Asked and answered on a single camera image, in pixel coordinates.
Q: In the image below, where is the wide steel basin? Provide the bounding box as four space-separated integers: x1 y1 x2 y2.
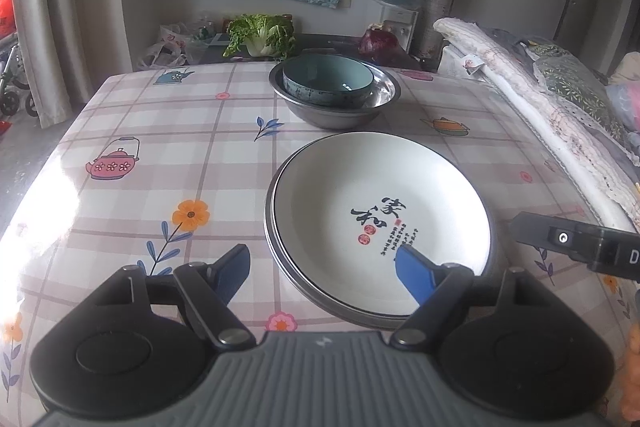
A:
263 132 497 331

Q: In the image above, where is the white ceramic plate with calligraphy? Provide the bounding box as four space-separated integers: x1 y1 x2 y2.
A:
270 131 494 317

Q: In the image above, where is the deep steel bowl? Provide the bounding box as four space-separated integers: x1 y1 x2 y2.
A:
269 63 401 131

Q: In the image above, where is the teal ceramic bowl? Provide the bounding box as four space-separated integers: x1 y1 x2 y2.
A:
282 53 374 109

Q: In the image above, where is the person's hand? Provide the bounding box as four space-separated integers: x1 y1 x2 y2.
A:
620 324 640 421

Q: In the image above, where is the rolled white quilted bedding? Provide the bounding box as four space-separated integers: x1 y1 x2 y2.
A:
434 17 639 232

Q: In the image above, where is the plaid patterned tablecloth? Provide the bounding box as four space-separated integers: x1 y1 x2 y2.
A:
1 63 636 426

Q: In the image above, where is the green floral lace cushion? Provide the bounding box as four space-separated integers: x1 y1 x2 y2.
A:
529 43 628 146

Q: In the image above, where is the white plastic bag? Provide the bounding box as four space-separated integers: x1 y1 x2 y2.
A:
136 23 207 70

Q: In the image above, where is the purple red cabbage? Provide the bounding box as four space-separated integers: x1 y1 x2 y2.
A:
358 24 401 64

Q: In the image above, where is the green leafy cabbage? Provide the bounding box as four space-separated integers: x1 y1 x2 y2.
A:
222 14 296 58

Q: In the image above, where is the white water dispenser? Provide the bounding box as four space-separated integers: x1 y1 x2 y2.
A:
378 1 419 52

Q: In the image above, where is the wheelchair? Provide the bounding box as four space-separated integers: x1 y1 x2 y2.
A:
1 41 38 118

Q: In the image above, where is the rolled patterned mat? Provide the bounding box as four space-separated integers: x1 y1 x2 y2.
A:
418 0 464 61

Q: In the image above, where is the grey curtain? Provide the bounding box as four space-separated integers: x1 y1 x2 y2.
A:
13 0 132 128

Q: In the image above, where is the red plastic bag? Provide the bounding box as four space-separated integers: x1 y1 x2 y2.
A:
0 0 15 38

